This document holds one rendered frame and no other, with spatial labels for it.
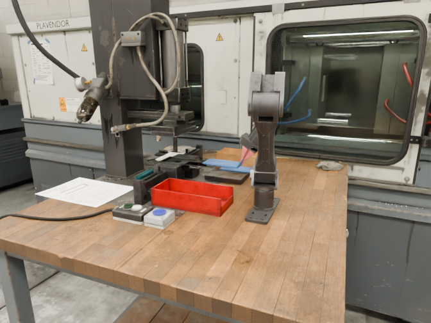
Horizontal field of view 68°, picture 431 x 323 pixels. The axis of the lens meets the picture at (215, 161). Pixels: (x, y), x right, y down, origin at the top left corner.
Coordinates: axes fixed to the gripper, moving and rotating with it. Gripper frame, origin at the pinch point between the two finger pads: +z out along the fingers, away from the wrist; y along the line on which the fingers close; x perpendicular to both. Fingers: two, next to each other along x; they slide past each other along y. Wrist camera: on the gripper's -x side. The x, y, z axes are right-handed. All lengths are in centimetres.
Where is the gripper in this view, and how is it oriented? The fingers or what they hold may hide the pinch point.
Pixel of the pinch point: (242, 161)
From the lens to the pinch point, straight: 117.0
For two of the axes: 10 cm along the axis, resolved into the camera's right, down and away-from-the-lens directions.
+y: -7.9, -5.8, 1.7
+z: -4.8, 7.7, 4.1
